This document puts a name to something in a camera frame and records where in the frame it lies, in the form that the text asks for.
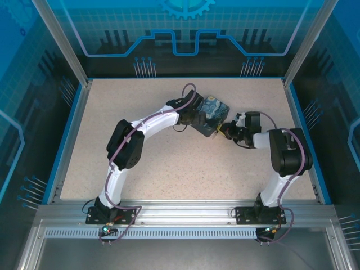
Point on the aluminium frame post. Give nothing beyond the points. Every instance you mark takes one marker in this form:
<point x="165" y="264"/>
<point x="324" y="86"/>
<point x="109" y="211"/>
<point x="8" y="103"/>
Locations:
<point x="60" y="39"/>
<point x="309" y="39"/>

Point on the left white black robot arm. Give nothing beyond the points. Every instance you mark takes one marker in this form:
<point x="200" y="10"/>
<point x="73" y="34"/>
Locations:
<point x="126" y="146"/>

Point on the starry night print tin box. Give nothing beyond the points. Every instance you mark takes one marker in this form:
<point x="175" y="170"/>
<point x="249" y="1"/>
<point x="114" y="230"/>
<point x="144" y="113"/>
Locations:
<point x="215" y="112"/>

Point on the led connector board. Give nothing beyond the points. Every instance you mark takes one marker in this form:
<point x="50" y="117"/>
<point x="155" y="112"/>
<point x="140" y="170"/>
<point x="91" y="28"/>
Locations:
<point x="108" y="228"/>
<point x="272" y="230"/>

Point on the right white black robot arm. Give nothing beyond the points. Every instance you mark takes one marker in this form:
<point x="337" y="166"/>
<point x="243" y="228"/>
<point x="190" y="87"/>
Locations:
<point x="291" y="152"/>

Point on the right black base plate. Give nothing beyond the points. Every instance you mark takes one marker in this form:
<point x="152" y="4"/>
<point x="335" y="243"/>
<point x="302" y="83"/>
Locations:
<point x="244" y="215"/>

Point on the left led connector board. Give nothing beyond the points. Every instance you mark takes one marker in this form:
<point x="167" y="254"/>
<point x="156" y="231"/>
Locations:
<point x="108" y="228"/>

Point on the aluminium mounting rail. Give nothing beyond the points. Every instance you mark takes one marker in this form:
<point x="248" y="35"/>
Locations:
<point x="182" y="209"/>

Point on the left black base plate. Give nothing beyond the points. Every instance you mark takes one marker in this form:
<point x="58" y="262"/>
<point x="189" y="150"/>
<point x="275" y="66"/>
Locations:
<point x="126" y="215"/>

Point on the right led connector board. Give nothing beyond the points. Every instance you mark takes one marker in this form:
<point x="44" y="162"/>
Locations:
<point x="272" y="230"/>

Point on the right aluminium side rail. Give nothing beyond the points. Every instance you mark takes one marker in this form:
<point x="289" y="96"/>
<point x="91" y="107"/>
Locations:
<point x="299" y="123"/>

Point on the left aluminium side rail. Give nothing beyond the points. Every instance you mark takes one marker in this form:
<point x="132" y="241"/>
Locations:
<point x="76" y="123"/>

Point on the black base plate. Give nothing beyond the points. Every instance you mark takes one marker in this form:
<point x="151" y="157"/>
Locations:
<point x="126" y="215"/>
<point x="244" y="215"/>

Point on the right aluminium frame post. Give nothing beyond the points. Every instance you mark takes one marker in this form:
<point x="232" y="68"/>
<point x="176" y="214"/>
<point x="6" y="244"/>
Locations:
<point x="309" y="39"/>

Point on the left aluminium frame post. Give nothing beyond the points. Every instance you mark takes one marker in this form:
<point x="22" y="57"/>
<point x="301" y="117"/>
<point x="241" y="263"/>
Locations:
<point x="60" y="39"/>

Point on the aluminium side rail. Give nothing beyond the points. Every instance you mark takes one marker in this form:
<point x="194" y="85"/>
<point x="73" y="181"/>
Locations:
<point x="76" y="123"/>
<point x="299" y="123"/>

